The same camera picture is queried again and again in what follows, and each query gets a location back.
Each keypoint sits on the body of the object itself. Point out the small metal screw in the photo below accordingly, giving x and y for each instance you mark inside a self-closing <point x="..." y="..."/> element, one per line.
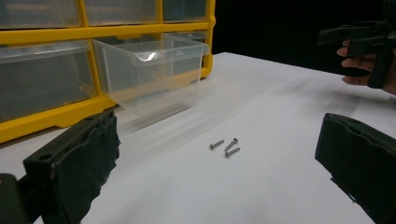
<point x="216" y="144"/>
<point x="231" y="145"/>
<point x="232" y="152"/>

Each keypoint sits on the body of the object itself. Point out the white table cover board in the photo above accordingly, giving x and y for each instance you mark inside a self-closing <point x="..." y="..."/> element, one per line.
<point x="249" y="109"/>

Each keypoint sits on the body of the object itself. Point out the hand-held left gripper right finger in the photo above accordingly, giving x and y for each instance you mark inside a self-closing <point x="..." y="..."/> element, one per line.
<point x="361" y="161"/>

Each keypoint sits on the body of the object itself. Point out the yellow drawer organizer cabinet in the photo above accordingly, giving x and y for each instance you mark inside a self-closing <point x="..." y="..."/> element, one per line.
<point x="124" y="30"/>

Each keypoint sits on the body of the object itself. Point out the grid of clear cabinet drawers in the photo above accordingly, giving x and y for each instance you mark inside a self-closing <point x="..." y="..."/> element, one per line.
<point x="40" y="77"/>

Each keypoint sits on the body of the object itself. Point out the clear plastic screw drawer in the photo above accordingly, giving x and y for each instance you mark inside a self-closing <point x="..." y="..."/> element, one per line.
<point x="149" y="77"/>

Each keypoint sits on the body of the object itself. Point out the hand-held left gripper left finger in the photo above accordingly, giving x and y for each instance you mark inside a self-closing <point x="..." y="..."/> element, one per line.
<point x="71" y="168"/>

